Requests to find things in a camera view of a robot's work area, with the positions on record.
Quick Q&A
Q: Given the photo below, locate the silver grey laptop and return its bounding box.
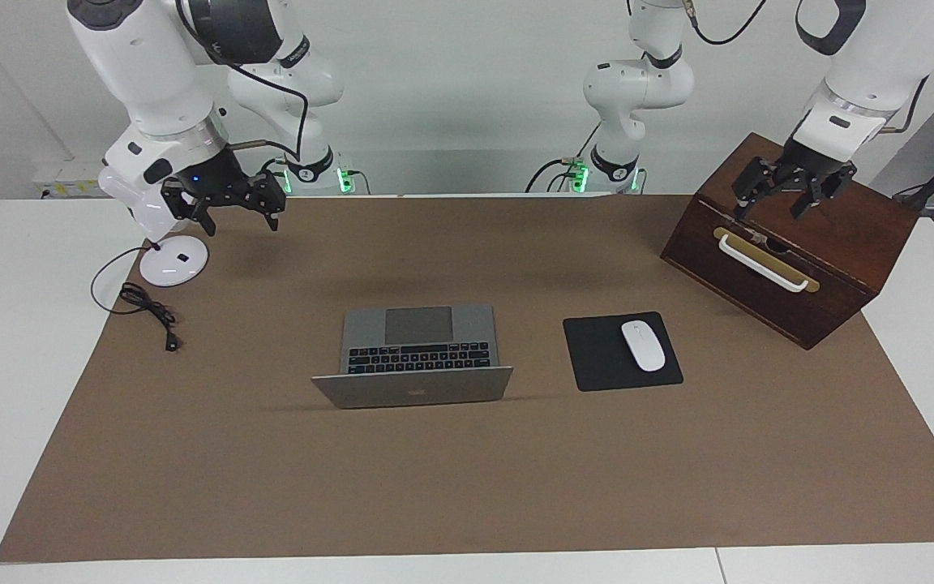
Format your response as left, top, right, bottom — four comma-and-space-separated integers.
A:
311, 304, 515, 410

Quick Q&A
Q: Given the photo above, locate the white desk lamp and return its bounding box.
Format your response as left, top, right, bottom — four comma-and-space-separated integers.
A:
98, 165, 210, 287

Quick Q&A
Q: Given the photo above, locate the dark brown wooden box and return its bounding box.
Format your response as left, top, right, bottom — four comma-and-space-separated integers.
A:
660, 132, 920, 350

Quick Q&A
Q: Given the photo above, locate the white computer mouse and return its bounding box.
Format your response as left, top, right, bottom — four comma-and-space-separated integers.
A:
620, 320, 667, 372

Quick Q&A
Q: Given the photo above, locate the black mouse pad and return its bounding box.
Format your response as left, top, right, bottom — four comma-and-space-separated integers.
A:
562, 311, 684, 393

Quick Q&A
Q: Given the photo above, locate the brown table mat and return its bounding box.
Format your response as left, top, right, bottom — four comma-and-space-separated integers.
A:
0, 195, 934, 563

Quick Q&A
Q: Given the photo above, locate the white box handle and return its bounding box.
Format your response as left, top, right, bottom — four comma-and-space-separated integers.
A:
717, 234, 810, 293

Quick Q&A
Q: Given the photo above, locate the brass handle plate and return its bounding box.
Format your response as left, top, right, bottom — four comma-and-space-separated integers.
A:
713, 226, 821, 294

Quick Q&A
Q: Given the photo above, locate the black lamp power cable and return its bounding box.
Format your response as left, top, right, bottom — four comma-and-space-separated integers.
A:
91, 246, 182, 353

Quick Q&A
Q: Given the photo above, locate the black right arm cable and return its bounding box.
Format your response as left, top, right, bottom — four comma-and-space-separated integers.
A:
175, 0, 311, 163

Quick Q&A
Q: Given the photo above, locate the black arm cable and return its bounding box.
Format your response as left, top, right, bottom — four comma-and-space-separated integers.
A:
175, 0, 311, 163
682, 0, 932, 135

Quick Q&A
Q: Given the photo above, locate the white wall power strip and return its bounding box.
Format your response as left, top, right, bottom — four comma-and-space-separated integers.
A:
32, 158, 107, 200

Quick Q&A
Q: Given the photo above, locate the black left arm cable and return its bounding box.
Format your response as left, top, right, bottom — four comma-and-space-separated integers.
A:
682, 0, 932, 135

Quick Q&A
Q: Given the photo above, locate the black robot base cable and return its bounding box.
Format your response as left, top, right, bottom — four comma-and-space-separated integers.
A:
525, 122, 602, 194

